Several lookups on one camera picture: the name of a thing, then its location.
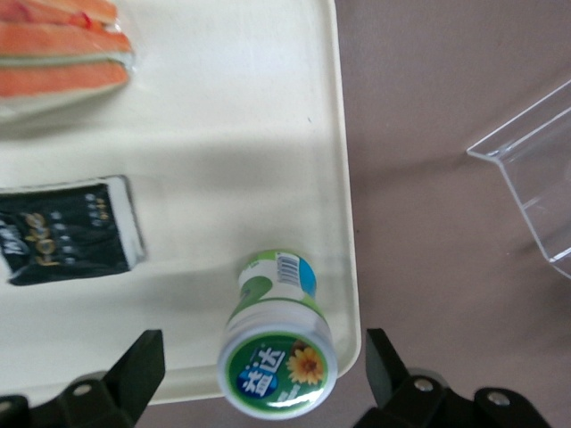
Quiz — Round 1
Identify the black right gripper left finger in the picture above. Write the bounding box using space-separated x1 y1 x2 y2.
0 328 167 428

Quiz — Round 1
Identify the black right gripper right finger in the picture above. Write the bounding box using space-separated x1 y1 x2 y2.
351 327 550 428

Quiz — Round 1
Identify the green gum bottle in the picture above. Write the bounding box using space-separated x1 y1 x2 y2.
216 247 341 418

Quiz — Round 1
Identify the cream plastic tray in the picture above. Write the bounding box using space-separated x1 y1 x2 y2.
0 0 362 406

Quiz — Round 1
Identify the small black box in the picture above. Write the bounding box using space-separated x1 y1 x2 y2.
0 174 148 287

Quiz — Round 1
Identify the clear acrylic stepped display stand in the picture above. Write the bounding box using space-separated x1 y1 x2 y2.
466 78 571 282

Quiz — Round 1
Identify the wrapped triangle sandwich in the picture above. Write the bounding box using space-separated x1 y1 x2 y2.
0 0 135 118

